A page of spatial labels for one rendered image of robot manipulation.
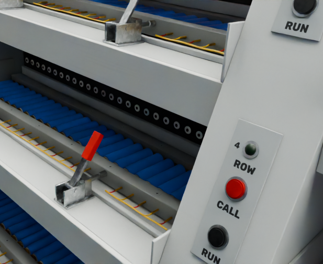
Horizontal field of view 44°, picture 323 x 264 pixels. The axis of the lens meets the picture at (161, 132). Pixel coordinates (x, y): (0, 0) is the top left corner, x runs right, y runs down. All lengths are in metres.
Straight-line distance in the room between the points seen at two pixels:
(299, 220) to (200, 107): 0.13
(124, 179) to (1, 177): 0.19
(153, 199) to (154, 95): 0.13
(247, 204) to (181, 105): 0.12
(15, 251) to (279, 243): 0.46
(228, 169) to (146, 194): 0.16
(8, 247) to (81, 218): 0.24
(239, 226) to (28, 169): 0.33
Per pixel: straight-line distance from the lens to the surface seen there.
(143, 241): 0.44
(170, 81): 0.39
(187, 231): 0.36
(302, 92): 0.32
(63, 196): 0.50
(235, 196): 0.33
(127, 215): 0.47
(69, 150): 0.57
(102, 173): 0.51
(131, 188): 0.49
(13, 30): 0.63
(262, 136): 0.33
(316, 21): 0.33
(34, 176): 0.56
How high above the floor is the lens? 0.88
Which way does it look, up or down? 8 degrees down
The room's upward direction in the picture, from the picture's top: 19 degrees clockwise
